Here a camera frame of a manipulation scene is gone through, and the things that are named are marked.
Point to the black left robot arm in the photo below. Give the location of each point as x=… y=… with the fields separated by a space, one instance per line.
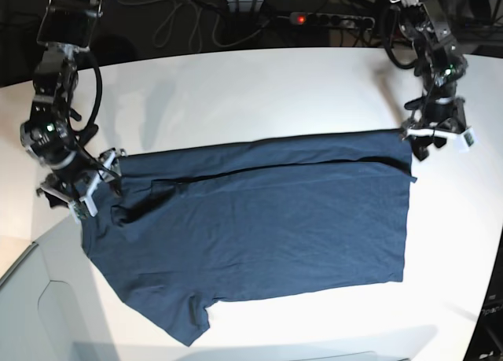
x=439 y=61

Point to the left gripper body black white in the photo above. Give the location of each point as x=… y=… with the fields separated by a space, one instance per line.
x=435 y=118

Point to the white power strip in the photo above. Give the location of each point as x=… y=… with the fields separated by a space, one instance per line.
x=329 y=20

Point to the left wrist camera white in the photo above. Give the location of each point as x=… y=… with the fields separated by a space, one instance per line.
x=466 y=140

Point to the dark blue T-shirt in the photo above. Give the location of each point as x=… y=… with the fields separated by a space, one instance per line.
x=251 y=221

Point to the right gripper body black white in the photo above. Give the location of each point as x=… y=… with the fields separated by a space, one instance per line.
x=81 y=176

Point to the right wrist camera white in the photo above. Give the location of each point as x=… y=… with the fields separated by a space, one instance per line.
x=83 y=208

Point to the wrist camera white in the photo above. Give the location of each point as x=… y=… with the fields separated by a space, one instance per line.
x=466 y=140
x=83 y=208

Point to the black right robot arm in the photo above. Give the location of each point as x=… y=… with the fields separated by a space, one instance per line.
x=48 y=135

